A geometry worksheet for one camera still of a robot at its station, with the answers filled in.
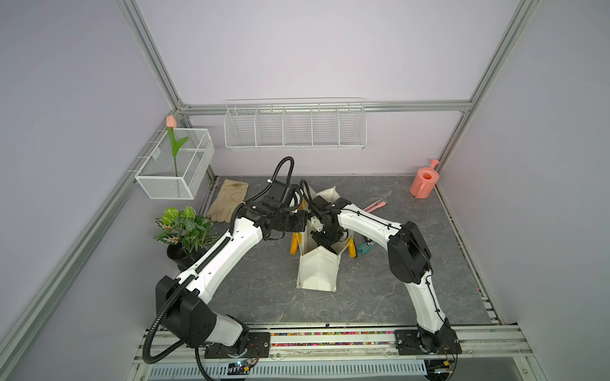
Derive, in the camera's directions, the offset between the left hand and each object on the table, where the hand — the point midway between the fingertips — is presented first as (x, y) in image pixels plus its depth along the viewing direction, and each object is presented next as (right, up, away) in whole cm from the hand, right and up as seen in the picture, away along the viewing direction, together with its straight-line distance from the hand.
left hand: (306, 224), depth 77 cm
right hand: (+6, -9, +15) cm, 19 cm away
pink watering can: (+52, +17, +28) cm, 62 cm away
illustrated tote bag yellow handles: (+3, -12, -3) cm, 13 cm away
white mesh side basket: (-48, +16, -2) cm, 51 cm away
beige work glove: (-38, +10, +38) cm, 55 cm away
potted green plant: (-36, -3, -4) cm, 37 cm away
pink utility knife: (+31, +5, +31) cm, 44 cm away
